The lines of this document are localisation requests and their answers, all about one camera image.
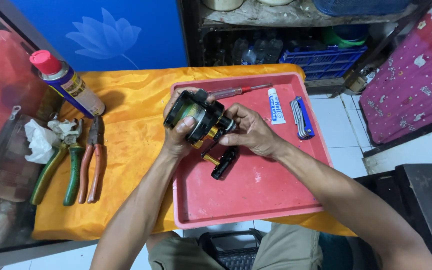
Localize crumpled white tissue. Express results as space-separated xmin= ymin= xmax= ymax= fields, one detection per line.
xmin=23 ymin=118 xmax=79 ymax=165

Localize pink patterned mattress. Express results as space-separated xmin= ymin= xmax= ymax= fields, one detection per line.
xmin=359 ymin=0 xmax=432 ymax=146

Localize black plastic stool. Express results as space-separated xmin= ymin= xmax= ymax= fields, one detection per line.
xmin=197 ymin=228 xmax=264 ymax=270

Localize red plastic tray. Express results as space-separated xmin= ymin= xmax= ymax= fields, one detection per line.
xmin=170 ymin=72 xmax=333 ymax=230

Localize dark shelf rack with bottles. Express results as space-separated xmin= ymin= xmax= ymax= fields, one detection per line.
xmin=178 ymin=0 xmax=432 ymax=99

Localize black side table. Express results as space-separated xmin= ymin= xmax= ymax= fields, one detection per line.
xmin=354 ymin=163 xmax=432 ymax=270

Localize clear handled screwdriver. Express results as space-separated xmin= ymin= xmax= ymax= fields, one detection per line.
xmin=208 ymin=83 xmax=273 ymax=101

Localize black and gold fishing reel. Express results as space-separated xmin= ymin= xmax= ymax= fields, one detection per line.
xmin=163 ymin=89 xmax=240 ymax=180

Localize person's right hand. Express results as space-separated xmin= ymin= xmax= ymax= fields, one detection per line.
xmin=218 ymin=103 xmax=289 ymax=158

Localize orange handled pliers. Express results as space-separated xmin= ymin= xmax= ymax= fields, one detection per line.
xmin=77 ymin=115 xmax=104 ymax=205

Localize glass cabinet with red bag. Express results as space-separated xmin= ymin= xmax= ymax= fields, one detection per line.
xmin=0 ymin=0 xmax=67 ymax=257

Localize blue spray can red cap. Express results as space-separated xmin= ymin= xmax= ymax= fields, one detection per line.
xmin=29 ymin=49 xmax=106 ymax=119

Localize green handled pliers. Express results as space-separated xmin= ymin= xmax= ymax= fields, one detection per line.
xmin=30 ymin=118 xmax=86 ymax=207

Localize person's khaki shorts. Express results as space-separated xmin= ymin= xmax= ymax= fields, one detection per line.
xmin=146 ymin=223 xmax=324 ymax=270

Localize blue flower print panel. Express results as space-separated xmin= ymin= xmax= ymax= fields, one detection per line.
xmin=9 ymin=0 xmax=189 ymax=72

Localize white lubricant tube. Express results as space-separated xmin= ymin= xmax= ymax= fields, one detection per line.
xmin=267 ymin=88 xmax=287 ymax=125

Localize blue folding hex key set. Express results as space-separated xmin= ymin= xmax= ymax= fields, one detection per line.
xmin=290 ymin=96 xmax=316 ymax=141

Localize yellow satin cloth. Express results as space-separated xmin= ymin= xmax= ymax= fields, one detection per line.
xmin=31 ymin=63 xmax=356 ymax=241

